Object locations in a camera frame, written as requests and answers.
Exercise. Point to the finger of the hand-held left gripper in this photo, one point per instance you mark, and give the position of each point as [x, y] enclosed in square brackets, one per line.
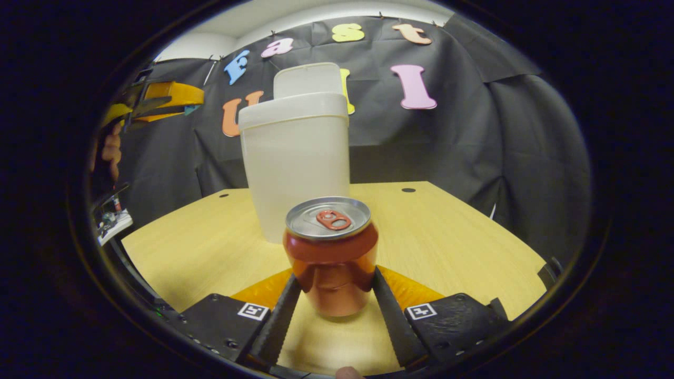
[158, 113]
[179, 93]

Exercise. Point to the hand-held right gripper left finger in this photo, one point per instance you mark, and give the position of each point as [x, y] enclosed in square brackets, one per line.
[279, 326]

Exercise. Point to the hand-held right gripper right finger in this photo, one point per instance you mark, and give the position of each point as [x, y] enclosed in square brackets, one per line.
[395, 326]

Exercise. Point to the red pop can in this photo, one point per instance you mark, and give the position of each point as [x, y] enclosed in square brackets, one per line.
[331, 263]

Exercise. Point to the white desktop garbage bin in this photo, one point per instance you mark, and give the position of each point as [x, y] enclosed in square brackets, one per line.
[295, 158]

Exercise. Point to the wooden desktop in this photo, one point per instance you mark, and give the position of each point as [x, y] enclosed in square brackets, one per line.
[210, 247]

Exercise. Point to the white side table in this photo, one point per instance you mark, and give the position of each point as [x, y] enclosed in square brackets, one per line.
[113, 226]

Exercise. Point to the black backdrop cloth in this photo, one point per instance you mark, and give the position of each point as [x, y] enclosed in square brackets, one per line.
[447, 147]

